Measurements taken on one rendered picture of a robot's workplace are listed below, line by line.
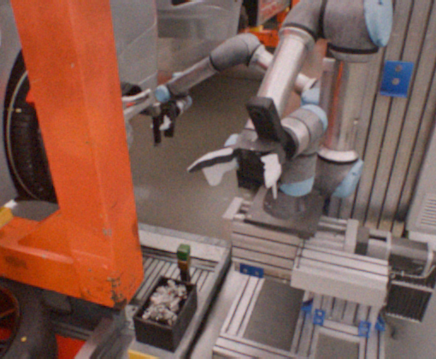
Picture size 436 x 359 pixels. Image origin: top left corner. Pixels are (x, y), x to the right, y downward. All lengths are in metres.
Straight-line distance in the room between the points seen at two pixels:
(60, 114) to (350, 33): 0.72
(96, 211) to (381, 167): 0.88
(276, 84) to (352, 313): 1.06
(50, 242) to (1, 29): 0.71
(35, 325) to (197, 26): 3.23
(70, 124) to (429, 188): 1.03
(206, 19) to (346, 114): 3.13
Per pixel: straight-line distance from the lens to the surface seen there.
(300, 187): 0.90
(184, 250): 1.39
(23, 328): 1.49
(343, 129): 1.10
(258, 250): 1.38
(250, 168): 0.72
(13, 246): 1.53
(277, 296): 1.87
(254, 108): 0.68
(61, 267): 1.43
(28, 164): 1.66
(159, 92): 1.94
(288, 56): 1.01
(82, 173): 1.13
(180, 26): 4.11
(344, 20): 1.02
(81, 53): 1.00
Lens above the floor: 1.54
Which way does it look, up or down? 31 degrees down
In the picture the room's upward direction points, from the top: straight up
